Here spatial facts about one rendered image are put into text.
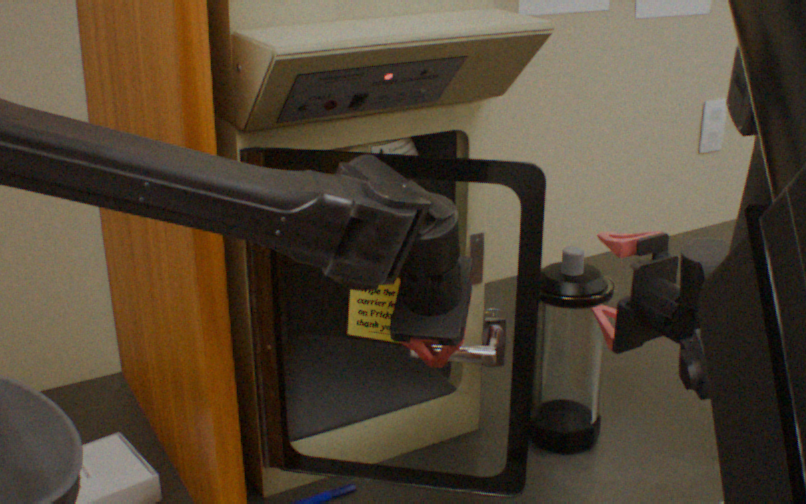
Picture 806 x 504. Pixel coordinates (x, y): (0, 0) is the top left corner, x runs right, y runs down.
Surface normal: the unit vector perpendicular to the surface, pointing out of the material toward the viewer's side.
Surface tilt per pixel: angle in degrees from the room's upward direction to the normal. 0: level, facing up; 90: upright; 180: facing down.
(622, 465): 0
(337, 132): 90
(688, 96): 90
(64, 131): 24
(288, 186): 17
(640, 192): 90
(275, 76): 135
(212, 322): 90
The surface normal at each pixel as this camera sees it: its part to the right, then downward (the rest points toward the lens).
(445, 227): -0.08, -0.68
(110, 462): 0.00, -0.92
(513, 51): 0.35, 0.89
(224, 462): 0.49, 0.33
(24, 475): 0.40, -0.85
